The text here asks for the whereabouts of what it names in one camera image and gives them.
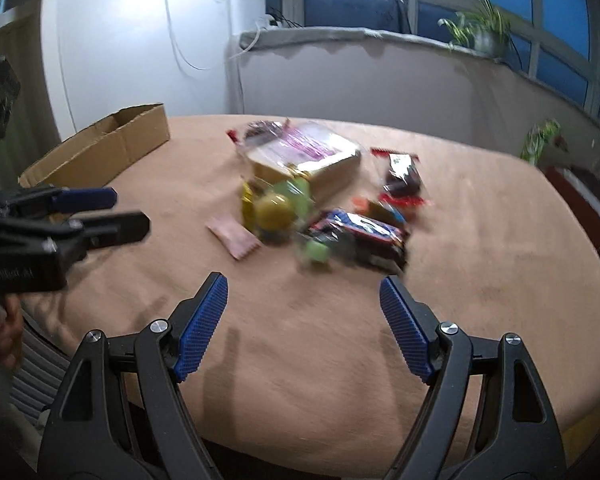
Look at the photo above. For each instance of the brown cardboard box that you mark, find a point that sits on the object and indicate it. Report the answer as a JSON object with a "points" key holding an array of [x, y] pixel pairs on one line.
{"points": [[94, 156]]}

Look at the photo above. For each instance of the pink snack sachet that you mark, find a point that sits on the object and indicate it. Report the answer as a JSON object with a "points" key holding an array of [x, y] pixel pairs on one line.
{"points": [[237, 240]]}

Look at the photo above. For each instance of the yellow ball candy green wrap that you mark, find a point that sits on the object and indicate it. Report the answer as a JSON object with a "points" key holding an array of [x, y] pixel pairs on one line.
{"points": [[281, 208]]}

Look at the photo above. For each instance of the red box on floor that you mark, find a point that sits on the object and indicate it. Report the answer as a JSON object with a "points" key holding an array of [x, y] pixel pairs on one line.
{"points": [[580, 199]]}

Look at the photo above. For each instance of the small green candy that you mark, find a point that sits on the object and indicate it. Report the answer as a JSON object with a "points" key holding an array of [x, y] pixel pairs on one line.
{"points": [[312, 252]]}

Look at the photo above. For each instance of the white refrigerator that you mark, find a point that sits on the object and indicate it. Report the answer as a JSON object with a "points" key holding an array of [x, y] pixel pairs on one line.
{"points": [[100, 56]]}

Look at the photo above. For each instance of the potted spider plant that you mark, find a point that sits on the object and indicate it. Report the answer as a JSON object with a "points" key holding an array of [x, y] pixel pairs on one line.
{"points": [[484, 28]]}

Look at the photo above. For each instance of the red date pack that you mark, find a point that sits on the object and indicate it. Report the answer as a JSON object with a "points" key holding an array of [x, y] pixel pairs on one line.
{"points": [[400, 183], [255, 134]]}

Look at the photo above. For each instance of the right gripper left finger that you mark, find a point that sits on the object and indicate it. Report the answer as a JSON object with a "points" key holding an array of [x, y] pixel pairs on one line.
{"points": [[119, 413]]}

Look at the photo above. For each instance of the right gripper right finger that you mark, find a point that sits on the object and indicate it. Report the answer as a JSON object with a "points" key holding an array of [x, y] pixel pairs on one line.
{"points": [[515, 433]]}

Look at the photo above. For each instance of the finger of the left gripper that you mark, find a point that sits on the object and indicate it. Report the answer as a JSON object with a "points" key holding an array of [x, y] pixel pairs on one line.
{"points": [[105, 232], [75, 198]]}

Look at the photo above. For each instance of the Snickers bar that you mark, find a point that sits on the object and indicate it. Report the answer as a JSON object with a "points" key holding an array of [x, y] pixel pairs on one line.
{"points": [[359, 238]]}

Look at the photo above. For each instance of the packaged sliced bread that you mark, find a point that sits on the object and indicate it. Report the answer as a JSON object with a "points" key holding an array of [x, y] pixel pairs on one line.
{"points": [[328, 161]]}

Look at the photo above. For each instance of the operator left hand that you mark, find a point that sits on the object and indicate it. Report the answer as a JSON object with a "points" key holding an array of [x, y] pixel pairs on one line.
{"points": [[11, 333]]}

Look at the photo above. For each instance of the yellow candy wrapper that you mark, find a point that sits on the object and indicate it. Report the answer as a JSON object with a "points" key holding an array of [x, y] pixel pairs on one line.
{"points": [[247, 201]]}

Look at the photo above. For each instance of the orange snack packet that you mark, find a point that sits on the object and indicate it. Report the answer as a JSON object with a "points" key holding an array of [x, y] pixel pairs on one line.
{"points": [[378, 210]]}

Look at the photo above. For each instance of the green white bag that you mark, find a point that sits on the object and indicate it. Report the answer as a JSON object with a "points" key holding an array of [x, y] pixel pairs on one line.
{"points": [[538, 138]]}

